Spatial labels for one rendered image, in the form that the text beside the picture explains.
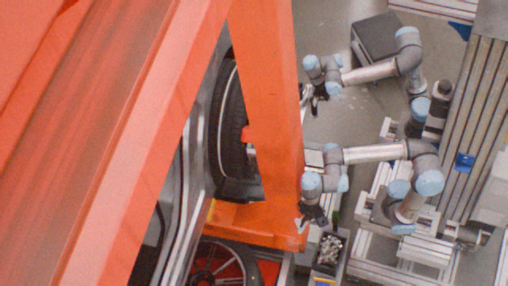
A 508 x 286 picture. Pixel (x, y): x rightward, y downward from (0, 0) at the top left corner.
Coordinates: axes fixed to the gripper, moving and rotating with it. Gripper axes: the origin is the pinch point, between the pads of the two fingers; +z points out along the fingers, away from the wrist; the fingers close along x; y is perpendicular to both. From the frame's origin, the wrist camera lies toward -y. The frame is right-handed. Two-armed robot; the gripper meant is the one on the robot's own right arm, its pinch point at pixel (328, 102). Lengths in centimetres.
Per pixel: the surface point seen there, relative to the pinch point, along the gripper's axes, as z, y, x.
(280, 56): -109, 85, 12
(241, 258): 41, 62, -64
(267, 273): 67, 60, -58
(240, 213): 19, 48, -56
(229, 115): -26, 19, -45
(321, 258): 47, 66, -20
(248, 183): 58, -3, -69
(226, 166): -2, 31, -57
